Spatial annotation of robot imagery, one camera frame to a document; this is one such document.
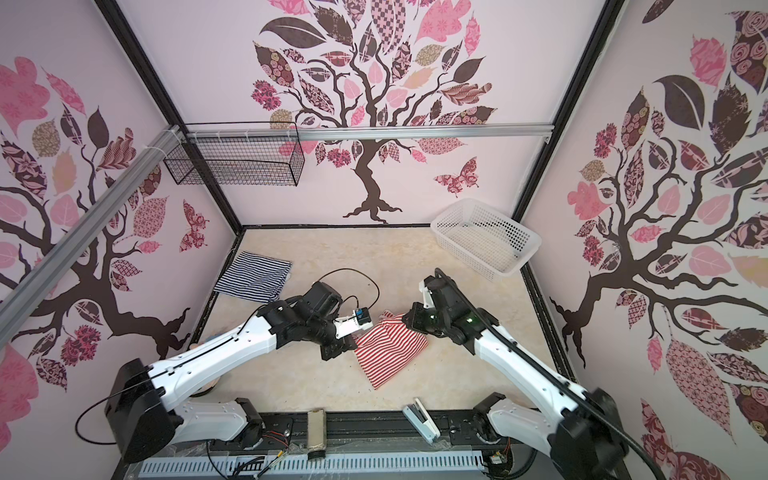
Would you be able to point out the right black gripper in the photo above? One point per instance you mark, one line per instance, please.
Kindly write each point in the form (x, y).
(415, 322)

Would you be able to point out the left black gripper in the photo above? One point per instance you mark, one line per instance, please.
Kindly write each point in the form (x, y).
(341, 345)

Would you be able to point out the red white striped tank top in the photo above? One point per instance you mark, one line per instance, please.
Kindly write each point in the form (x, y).
(388, 348)

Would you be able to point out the navy white striped tank top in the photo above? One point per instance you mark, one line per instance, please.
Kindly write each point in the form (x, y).
(254, 278)

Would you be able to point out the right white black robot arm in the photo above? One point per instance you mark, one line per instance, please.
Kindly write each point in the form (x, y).
(579, 430)

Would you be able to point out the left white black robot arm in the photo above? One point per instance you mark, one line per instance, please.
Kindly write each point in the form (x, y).
(149, 406)

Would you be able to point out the grey rectangular block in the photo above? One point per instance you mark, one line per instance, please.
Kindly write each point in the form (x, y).
(316, 435)

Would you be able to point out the white stapler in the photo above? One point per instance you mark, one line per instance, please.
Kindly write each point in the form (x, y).
(420, 419)

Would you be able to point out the white plastic laundry basket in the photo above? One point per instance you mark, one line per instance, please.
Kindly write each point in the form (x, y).
(486, 240)

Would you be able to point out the silver rear aluminium bar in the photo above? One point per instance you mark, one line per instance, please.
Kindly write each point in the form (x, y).
(369, 132)

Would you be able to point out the silver aluminium bar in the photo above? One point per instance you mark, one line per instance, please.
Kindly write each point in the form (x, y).
(19, 305)
(369, 132)

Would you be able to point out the silver left aluminium bar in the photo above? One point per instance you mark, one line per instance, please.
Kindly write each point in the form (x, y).
(19, 305)

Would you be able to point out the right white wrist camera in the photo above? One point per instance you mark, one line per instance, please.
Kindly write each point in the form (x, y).
(427, 300)

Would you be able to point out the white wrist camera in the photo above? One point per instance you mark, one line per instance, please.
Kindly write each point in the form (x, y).
(427, 300)
(359, 320)

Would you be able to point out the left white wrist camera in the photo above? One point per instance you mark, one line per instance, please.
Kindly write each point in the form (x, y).
(359, 320)

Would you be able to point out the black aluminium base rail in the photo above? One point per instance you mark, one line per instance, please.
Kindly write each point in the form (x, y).
(463, 427)

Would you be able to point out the white slotted cable duct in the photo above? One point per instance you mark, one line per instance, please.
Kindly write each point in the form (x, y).
(248, 466)

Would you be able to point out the black wire mesh basket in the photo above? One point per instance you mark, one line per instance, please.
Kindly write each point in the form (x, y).
(258, 153)

